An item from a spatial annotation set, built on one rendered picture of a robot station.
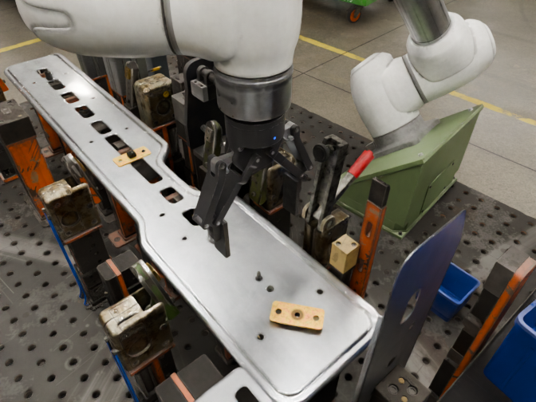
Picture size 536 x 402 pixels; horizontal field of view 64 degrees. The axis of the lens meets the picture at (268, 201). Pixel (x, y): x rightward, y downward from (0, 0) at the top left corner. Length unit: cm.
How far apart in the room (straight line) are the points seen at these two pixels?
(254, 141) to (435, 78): 84
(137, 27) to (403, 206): 91
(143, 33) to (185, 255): 45
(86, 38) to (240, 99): 16
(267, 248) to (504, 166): 234
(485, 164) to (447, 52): 178
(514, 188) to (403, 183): 172
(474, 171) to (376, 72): 167
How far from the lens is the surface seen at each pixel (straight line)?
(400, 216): 124
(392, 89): 130
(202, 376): 70
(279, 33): 45
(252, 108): 49
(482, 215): 145
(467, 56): 129
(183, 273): 78
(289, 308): 71
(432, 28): 122
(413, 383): 61
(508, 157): 309
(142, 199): 94
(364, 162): 79
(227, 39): 45
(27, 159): 133
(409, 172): 115
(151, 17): 46
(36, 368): 113
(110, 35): 48
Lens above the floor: 160
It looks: 42 degrees down
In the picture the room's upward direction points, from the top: straight up
